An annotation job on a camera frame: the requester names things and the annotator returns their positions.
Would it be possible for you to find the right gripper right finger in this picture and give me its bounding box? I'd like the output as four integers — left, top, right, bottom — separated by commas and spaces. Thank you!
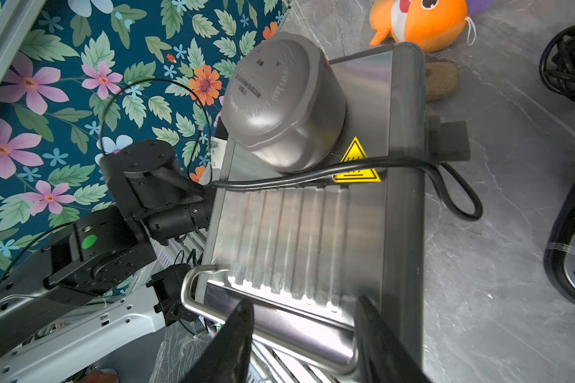
355, 296, 431, 383

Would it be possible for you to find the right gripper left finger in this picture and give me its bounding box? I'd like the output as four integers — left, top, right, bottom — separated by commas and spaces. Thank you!
180, 298, 254, 383

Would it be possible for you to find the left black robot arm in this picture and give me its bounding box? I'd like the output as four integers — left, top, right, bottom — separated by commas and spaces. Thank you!
0, 140, 216, 358

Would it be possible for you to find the grey water tank lid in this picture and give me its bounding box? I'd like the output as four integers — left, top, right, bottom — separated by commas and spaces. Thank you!
220, 32, 347, 172

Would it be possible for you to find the round beige coaster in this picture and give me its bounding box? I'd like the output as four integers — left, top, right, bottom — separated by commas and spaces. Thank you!
425, 62, 459, 102

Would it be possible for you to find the orange plush fish toy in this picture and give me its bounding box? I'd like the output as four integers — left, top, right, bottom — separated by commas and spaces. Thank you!
369, 0, 494, 54

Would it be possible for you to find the espresso machine black cord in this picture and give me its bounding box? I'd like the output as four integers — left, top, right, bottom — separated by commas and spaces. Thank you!
210, 155, 484, 222

